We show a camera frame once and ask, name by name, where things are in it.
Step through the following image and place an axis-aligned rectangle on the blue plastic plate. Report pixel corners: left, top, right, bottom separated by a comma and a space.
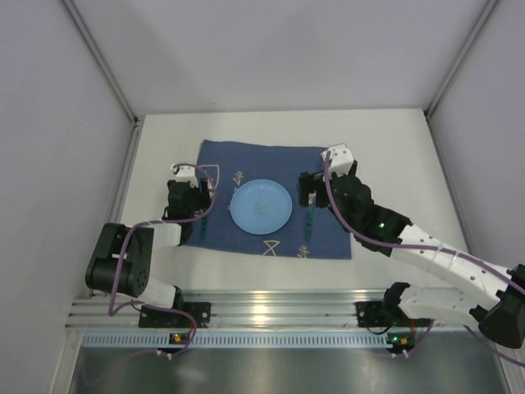
230, 179, 293, 236

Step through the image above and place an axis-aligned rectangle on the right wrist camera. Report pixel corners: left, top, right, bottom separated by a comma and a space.
321, 144, 355, 176

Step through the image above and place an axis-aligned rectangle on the spoon with blue handle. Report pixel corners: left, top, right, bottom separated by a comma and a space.
305, 193, 316, 242

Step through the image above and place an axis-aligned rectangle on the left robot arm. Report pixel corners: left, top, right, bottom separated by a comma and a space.
85, 179, 211, 309

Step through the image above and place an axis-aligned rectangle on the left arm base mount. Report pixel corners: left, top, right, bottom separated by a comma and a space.
138, 302, 212, 328

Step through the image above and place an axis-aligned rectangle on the frame post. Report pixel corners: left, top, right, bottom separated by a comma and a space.
59, 0, 139, 125
423, 0, 501, 121

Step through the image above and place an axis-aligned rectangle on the aluminium rail beam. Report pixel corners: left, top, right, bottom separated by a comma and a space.
66, 290, 385, 331

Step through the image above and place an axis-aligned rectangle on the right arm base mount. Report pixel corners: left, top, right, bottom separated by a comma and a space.
354, 300, 431, 328

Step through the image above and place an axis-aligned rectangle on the left frame post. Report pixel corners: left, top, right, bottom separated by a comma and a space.
59, 0, 139, 125

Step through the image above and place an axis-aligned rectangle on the black handled knife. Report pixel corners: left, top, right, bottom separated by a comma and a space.
199, 180, 216, 241

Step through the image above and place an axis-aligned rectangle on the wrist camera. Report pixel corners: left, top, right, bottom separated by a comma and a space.
321, 144, 355, 176
171, 163, 197, 183

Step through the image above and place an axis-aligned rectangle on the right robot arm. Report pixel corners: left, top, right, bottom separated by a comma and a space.
298, 165, 524, 349

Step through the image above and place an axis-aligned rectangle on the blue cloth placemat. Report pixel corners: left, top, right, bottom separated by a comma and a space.
188, 140, 351, 259

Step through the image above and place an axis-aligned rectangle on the right frame post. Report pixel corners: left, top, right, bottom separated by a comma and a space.
423, 0, 501, 121

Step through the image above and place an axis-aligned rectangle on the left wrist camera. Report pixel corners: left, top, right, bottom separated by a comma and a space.
171, 163, 197, 183

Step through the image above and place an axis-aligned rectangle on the perforated cable duct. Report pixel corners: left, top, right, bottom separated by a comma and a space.
82, 331, 413, 349

